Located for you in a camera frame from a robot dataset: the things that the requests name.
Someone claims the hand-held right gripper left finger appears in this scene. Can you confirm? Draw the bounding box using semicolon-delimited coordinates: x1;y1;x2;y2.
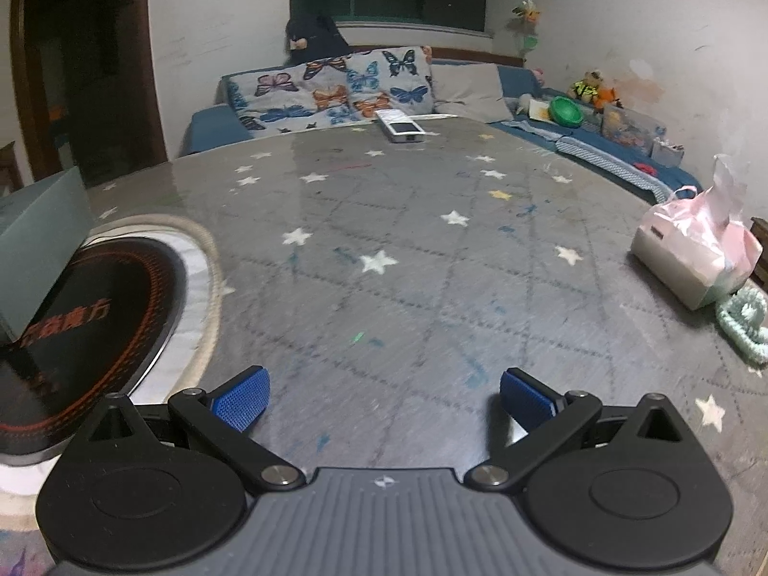
84;365;307;490

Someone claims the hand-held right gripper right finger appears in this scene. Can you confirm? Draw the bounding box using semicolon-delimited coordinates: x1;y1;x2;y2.
465;366;697;490

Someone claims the large grey cardboard box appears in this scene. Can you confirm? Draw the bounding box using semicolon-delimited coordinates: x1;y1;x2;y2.
0;167;94;343

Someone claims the grey quilted star-patterned desktop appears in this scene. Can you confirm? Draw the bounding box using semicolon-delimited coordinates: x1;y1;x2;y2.
0;117;768;576

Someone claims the round black induction cooker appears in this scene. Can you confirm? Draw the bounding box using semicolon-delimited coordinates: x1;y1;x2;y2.
0;216;226;493

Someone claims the tissue pack in pink bag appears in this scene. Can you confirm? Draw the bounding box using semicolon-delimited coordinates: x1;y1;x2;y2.
630;154;762;312

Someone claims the mint green knitted toy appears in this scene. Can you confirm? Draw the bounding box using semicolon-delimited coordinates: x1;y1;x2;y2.
715;287;768;367

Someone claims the blue dotted sofa throw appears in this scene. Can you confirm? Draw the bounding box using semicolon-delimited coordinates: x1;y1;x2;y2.
555;135;679;202

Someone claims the blue sofa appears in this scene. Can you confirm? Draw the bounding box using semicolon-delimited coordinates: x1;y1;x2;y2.
180;45;703;205

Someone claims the dark wooden stool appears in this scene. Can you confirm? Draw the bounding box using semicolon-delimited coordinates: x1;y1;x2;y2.
750;219;768;289

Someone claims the small clear box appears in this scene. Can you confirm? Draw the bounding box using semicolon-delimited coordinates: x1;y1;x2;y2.
651;138;688;168

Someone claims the clear cartoon storage box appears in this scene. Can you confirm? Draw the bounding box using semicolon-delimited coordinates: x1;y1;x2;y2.
600;105;668;154

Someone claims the green plastic bowl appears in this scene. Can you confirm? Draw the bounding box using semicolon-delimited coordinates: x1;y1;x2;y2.
549;96;586;128

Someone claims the white handheld device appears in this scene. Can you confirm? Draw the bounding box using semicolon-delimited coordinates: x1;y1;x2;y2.
375;109;427;145

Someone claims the butterfly print cushion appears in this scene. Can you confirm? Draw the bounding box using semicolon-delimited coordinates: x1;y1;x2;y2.
227;57;355;133
345;45;433;118

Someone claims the grey pillow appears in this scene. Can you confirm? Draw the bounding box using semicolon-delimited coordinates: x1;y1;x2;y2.
429;63;516;122

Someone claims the teddy bear in yellow vest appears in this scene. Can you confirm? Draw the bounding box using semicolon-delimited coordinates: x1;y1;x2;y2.
568;69;604;103

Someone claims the dark bag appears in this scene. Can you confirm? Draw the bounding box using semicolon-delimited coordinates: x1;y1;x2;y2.
283;12;352;67

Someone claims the flower pinwheel toy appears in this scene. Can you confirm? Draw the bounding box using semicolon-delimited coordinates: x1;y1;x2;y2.
511;0;544;67

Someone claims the wooden door frame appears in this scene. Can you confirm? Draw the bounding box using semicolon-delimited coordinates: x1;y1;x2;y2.
9;0;169;187

